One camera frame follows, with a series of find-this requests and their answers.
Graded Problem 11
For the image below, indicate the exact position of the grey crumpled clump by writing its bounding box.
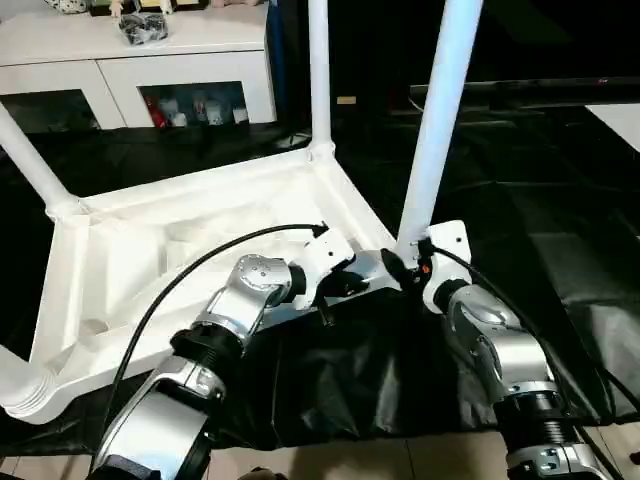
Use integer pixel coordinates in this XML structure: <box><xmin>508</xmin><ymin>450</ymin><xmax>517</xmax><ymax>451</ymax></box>
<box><xmin>117</xmin><ymin>12</ymin><xmax>171</xmax><ymax>47</ymax></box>

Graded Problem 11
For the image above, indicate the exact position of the white plastic table leg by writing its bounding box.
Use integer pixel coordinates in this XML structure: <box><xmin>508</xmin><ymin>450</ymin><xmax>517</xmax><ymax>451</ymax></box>
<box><xmin>0</xmin><ymin>100</ymin><xmax>89</xmax><ymax>221</ymax></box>
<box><xmin>396</xmin><ymin>0</ymin><xmax>486</xmax><ymax>259</ymax></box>
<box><xmin>305</xmin><ymin>0</ymin><xmax>337</xmax><ymax>163</ymax></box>
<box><xmin>0</xmin><ymin>345</ymin><xmax>59</xmax><ymax>419</ymax></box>

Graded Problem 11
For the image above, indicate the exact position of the white plastic table top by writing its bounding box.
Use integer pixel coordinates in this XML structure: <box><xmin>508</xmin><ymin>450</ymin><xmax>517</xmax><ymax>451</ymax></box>
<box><xmin>0</xmin><ymin>142</ymin><xmax>403</xmax><ymax>426</ymax></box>

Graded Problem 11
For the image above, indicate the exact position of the white glass-door cabinet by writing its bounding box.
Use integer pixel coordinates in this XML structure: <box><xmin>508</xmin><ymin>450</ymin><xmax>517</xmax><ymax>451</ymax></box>
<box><xmin>0</xmin><ymin>8</ymin><xmax>279</xmax><ymax>133</ymax></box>

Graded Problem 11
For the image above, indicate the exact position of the white flat board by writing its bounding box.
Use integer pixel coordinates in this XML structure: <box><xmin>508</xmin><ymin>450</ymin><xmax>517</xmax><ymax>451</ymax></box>
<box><xmin>586</xmin><ymin>104</ymin><xmax>640</xmax><ymax>153</ymax></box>

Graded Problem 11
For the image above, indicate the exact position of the black plastic table mat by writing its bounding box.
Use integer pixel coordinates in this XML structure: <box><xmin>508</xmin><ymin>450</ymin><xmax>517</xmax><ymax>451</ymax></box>
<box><xmin>0</xmin><ymin>105</ymin><xmax>640</xmax><ymax>453</ymax></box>

